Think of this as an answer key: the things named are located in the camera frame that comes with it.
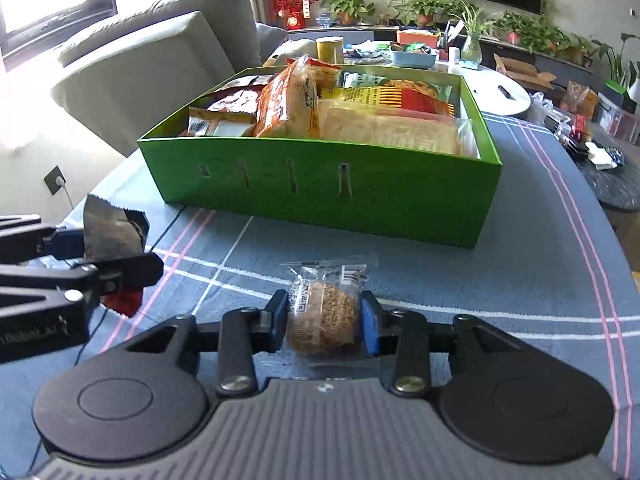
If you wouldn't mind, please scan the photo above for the blue tray with items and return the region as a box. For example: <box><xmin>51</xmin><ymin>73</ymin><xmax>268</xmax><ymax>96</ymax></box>
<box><xmin>390</xmin><ymin>49</ymin><xmax>439</xmax><ymax>70</ymax></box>

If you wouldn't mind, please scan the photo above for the large leafy floor plant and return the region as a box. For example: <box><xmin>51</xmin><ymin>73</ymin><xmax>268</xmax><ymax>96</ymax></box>
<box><xmin>591</xmin><ymin>32</ymin><xmax>639</xmax><ymax>89</ymax></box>

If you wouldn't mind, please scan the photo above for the clear plastic storage bin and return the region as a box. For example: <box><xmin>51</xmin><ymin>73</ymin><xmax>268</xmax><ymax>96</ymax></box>
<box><xmin>594</xmin><ymin>93</ymin><xmax>639</xmax><ymax>144</ymax></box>

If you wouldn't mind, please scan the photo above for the glass vase with plant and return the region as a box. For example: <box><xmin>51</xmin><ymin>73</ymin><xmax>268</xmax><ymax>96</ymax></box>
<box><xmin>454</xmin><ymin>2</ymin><xmax>498</xmax><ymax>67</ymax></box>

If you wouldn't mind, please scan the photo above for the black marker pen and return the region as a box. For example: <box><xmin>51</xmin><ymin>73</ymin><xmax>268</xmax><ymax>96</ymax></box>
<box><xmin>498</xmin><ymin>84</ymin><xmax>513</xmax><ymax>100</ymax></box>

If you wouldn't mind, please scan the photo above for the green cardboard box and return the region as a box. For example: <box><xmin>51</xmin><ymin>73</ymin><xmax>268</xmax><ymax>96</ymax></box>
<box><xmin>138</xmin><ymin>75</ymin><xmax>502</xmax><ymax>248</ymax></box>

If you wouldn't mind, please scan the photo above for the dark foil snack packet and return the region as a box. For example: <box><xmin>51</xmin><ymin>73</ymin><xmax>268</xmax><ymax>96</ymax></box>
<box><xmin>82</xmin><ymin>194</ymin><xmax>151</xmax><ymax>319</ymax></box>

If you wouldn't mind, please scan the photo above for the open cardboard box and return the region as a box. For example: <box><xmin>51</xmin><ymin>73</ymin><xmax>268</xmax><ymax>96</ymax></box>
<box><xmin>494</xmin><ymin>54</ymin><xmax>556</xmax><ymax>91</ymax></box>

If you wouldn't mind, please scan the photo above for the small red snack bag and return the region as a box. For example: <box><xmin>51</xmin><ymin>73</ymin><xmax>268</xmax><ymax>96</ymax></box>
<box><xmin>207</xmin><ymin>75</ymin><xmax>273</xmax><ymax>116</ymax></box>

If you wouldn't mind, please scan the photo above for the dark marble round table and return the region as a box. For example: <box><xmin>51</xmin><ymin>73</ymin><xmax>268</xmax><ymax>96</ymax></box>
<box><xmin>544</xmin><ymin>110</ymin><xmax>639</xmax><ymax>212</ymax></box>

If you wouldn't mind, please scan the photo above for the white round coffee table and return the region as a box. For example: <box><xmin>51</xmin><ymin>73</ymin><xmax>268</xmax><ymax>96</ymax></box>
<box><xmin>460</xmin><ymin>66</ymin><xmax>532</xmax><ymax>116</ymax></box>

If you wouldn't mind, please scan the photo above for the toast bread clear bag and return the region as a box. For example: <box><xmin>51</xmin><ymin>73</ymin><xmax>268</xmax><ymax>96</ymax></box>
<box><xmin>318</xmin><ymin>100</ymin><xmax>480</xmax><ymax>158</ymax></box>

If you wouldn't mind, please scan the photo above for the grey armchair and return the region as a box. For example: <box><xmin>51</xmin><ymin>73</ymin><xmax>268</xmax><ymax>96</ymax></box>
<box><xmin>52</xmin><ymin>0</ymin><xmax>288</xmax><ymax>156</ymax></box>

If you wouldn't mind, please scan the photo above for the yellow snack packet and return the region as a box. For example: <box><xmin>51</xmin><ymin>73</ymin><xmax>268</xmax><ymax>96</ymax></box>
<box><xmin>180</xmin><ymin>107</ymin><xmax>255</xmax><ymax>138</ymax></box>

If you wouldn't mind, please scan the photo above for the wall socket with cable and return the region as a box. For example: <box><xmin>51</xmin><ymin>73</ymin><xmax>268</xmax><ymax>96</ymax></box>
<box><xmin>43</xmin><ymin>166</ymin><xmax>75</xmax><ymax>210</ymax></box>

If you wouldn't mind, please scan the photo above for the orange bread snack pack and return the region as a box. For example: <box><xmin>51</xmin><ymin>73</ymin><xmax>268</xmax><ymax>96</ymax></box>
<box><xmin>253</xmin><ymin>54</ymin><xmax>342</xmax><ymax>140</ymax></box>

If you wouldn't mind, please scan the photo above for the round cookie clear wrapper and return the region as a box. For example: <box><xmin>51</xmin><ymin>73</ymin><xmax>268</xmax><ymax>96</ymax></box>
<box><xmin>286</xmin><ymin>254</ymin><xmax>378</xmax><ymax>354</ymax></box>

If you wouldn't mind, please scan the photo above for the yellow red snack bag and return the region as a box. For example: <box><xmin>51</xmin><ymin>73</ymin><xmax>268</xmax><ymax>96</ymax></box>
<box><xmin>320</xmin><ymin>86</ymin><xmax>454</xmax><ymax>117</ymax></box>

